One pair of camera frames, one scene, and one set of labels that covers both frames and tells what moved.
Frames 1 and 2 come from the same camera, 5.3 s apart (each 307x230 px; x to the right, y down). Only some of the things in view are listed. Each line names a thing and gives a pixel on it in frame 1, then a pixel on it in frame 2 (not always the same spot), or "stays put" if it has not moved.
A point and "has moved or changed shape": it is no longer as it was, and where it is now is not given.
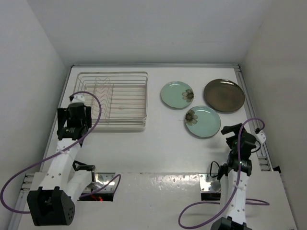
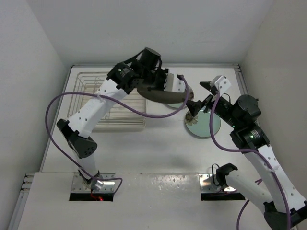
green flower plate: [203, 121] stays put
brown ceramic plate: [224, 95] has moved or changed shape
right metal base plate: [208, 184] stays put
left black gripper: [62, 114] to [162, 72]
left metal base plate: [101, 179] stays put
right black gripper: [227, 129] to [194, 107]
